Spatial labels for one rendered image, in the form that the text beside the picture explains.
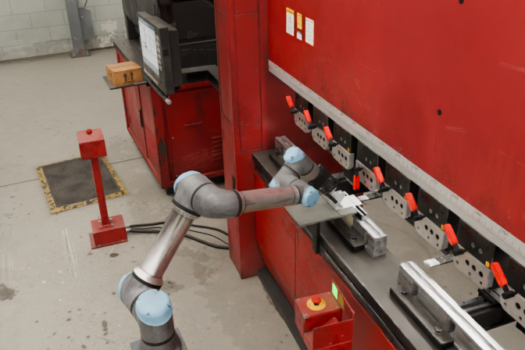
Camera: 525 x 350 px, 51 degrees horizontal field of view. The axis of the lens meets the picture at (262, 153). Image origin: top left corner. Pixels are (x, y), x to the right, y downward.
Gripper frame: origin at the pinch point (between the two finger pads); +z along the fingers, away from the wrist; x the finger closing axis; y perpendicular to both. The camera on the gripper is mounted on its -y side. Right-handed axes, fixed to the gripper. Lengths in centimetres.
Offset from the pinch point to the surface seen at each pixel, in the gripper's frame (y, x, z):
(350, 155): 18.1, -4.3, -16.4
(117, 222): -121, 164, 14
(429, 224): 17, -57, -16
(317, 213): -8.5, -3.4, -6.3
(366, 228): 1.4, -17.0, 6.2
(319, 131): 17.1, 23.3, -15.9
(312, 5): 52, 33, -56
